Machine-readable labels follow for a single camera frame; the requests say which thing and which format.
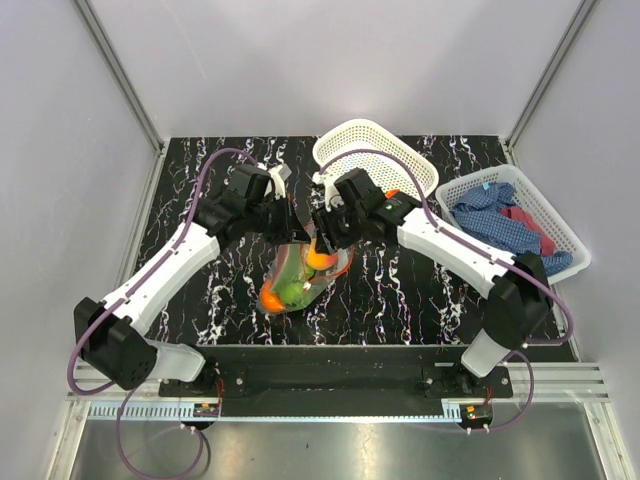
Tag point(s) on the clear zip top bag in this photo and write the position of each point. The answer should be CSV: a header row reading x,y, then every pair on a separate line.
x,y
323,279

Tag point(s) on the fake peach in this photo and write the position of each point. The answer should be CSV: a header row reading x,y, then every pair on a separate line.
x,y
319,261

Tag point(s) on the fake watermelon slice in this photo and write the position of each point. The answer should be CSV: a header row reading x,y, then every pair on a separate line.
x,y
292,268

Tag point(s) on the fake orange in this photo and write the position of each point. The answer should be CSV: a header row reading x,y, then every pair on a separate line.
x,y
270,300

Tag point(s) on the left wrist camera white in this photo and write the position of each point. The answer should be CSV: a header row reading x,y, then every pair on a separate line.
x,y
279,175

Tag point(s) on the white laundry basket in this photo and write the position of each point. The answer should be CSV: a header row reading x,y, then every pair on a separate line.
x,y
530,199

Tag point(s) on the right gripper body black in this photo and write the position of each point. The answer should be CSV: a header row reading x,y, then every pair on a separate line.
x,y
342,224

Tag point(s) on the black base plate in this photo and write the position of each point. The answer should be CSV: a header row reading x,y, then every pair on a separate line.
x,y
348,382

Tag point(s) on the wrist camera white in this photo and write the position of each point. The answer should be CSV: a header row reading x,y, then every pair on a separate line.
x,y
326,195
279,175

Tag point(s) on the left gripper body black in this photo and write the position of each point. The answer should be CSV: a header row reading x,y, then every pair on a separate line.
x,y
281,221

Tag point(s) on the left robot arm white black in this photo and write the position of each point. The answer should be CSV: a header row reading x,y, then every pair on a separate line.
x,y
111,332

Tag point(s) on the aluminium frame rail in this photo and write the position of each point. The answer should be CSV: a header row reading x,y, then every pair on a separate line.
x,y
521,385

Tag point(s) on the red cloth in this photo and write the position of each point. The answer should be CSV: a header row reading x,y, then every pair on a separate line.
x,y
529,235

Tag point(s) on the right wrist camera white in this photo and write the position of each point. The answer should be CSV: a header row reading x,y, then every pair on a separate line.
x,y
326,195

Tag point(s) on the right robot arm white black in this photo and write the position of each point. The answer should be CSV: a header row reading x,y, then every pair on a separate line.
x,y
515,290

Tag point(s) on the blue patterned cloth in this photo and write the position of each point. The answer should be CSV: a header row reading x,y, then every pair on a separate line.
x,y
478,214

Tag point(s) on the fake green apple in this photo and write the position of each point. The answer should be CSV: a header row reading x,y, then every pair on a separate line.
x,y
296,295

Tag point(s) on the white perforated basket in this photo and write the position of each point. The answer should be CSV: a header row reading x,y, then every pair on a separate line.
x,y
389,162

